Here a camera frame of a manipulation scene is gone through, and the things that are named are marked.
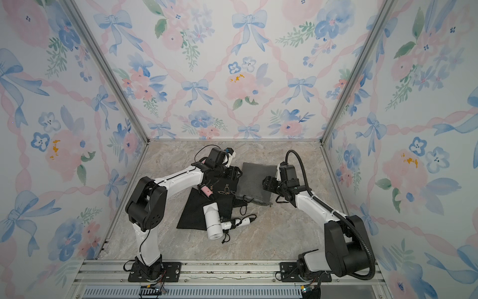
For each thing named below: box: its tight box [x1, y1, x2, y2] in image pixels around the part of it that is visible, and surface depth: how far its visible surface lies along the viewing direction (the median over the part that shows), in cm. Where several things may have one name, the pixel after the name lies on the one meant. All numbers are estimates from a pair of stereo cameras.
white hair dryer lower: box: [202, 201, 256, 241], surface depth 85 cm
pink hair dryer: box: [197, 183, 215, 202], surface depth 97 cm
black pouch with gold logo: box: [206, 166, 243, 220], surface depth 92 cm
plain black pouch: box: [176, 187, 235, 231], surface depth 91 cm
